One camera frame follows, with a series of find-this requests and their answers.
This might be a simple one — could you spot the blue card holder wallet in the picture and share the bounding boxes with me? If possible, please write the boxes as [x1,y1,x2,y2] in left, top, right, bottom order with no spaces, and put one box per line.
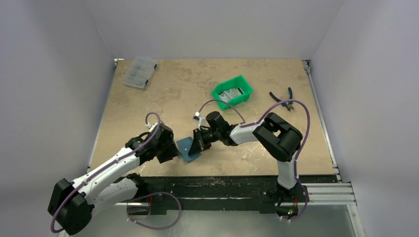
[176,137,201,163]

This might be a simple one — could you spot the stack of credit cards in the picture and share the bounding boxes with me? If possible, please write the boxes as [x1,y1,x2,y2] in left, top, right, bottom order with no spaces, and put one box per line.
[218,88,244,102]

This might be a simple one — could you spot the green plastic bin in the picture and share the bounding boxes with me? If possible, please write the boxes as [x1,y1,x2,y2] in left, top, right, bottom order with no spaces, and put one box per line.
[211,75,253,106]

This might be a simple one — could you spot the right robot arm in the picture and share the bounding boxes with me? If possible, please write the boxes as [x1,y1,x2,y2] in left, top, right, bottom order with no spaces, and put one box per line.
[188,111,303,201]

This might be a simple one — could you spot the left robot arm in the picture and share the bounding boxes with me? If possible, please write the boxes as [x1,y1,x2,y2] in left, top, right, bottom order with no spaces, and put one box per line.
[47,123,180,235]

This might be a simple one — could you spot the clear plastic organizer box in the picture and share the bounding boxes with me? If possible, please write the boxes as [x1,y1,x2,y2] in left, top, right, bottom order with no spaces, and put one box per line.
[122,56,158,90]

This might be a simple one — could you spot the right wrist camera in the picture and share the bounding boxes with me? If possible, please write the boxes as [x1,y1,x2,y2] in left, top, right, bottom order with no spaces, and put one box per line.
[193,112,210,130]

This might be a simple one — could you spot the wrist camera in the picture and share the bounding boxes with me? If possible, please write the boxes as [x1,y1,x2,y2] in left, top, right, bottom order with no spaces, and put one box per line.
[146,122,159,133]
[193,112,210,130]

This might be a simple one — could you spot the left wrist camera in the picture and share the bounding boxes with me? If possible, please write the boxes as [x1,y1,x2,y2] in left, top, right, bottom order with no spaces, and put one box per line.
[146,122,159,133]

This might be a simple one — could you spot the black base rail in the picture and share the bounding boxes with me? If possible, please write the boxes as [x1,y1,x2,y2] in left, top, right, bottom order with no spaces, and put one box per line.
[98,175,310,216]

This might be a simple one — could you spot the blue handled pliers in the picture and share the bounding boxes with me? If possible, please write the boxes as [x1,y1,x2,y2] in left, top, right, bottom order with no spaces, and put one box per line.
[269,87,294,111]

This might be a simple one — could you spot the aluminium frame rail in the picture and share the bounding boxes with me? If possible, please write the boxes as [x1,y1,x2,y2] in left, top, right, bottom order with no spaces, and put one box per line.
[302,164,357,205]

